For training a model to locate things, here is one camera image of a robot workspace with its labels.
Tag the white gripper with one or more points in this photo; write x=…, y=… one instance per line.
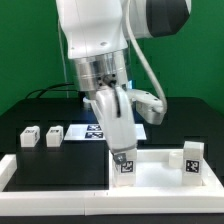
x=114, y=114

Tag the white square table top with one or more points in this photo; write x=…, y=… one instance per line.
x=163, y=169

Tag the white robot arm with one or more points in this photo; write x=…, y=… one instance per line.
x=98, y=34

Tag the marker plate with tags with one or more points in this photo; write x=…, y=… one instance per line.
x=87, y=132

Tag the white U-shaped fence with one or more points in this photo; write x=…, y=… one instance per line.
x=114, y=200

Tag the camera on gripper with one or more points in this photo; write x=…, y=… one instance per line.
x=148, y=106

